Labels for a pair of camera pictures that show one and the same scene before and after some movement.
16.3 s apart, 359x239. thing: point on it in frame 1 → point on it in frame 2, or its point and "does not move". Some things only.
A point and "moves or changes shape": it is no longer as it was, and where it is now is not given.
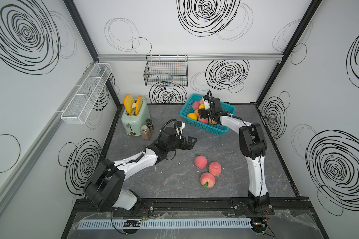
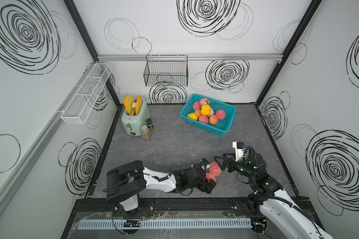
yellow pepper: (192, 115) does not move
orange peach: (212, 122) does not move
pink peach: (203, 120) does not move
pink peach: (195, 105) does not move
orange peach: (196, 112) does not move
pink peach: (208, 177) does not move
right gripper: (202, 113) → (226, 160)
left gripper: (184, 147) → (210, 187)
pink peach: (200, 161) moves or changes shape
